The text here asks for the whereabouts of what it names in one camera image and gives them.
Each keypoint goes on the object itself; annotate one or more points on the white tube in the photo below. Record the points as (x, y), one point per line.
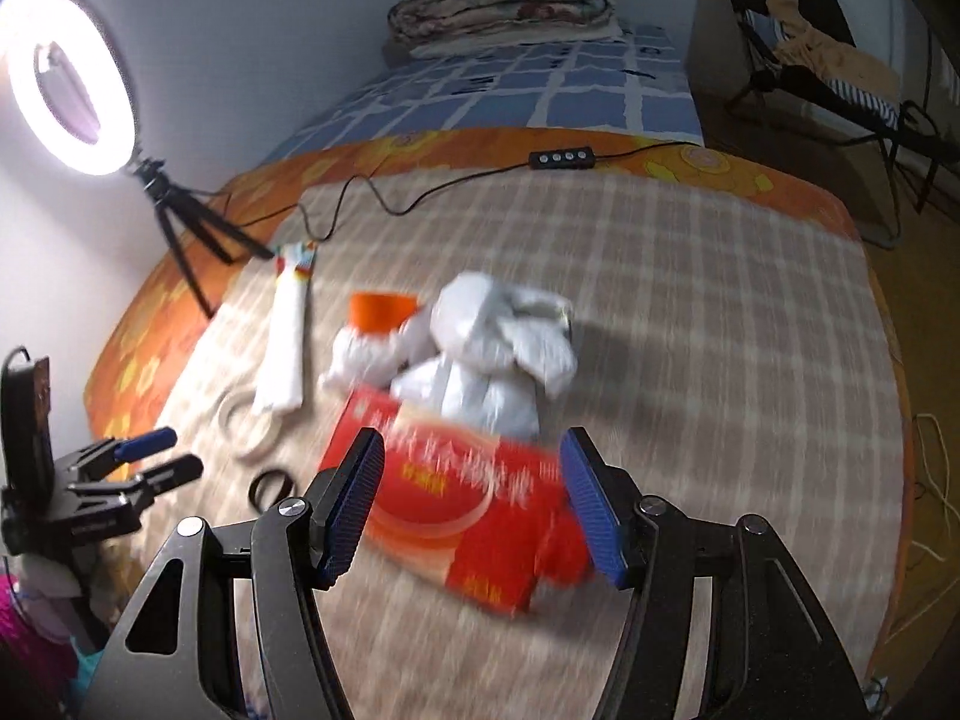
(285, 337)

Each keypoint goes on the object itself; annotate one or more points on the beige plaid fringed blanket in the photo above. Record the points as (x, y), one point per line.
(712, 330)

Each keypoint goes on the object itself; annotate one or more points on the white plastic bag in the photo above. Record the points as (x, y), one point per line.
(480, 352)

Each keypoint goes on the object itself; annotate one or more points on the orange floral bedsheet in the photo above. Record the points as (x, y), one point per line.
(142, 330)

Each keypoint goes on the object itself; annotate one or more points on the red cardboard box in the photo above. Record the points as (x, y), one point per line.
(457, 502)

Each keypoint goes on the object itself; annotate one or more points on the striped cloth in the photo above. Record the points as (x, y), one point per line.
(874, 101)

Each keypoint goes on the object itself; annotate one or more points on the tan garment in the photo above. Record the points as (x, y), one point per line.
(832, 52)

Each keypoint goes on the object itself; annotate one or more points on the black folding chair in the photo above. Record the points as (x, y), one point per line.
(806, 101)

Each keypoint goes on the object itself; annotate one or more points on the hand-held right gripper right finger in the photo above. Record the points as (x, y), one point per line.
(592, 502)

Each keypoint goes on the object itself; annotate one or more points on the orange plastic cup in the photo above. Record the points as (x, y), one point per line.
(379, 311)

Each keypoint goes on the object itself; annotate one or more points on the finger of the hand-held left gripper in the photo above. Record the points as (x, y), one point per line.
(176, 471)
(150, 441)

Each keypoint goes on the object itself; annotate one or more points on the white tape roll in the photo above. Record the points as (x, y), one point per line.
(229, 420)

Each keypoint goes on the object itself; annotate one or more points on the teal cloth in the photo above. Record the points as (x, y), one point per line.
(86, 664)

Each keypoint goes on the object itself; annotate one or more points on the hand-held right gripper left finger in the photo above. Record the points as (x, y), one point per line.
(356, 495)

